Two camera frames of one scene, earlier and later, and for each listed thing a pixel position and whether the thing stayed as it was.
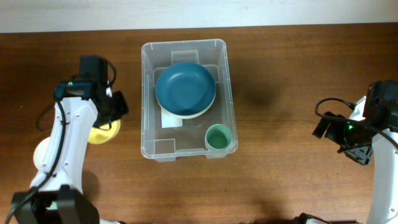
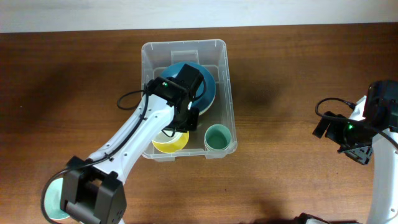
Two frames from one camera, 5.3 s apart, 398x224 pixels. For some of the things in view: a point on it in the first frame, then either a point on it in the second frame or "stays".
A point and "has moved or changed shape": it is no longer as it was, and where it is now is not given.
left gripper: x=124 y=109 -> x=193 y=125
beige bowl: x=184 y=117 has moved or changed shape
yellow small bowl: x=99 y=135 -> x=171 y=144
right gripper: x=362 y=155 stays
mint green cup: x=218 y=137 stays
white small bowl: x=40 y=152 -> x=163 y=137
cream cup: x=212 y=149 stays
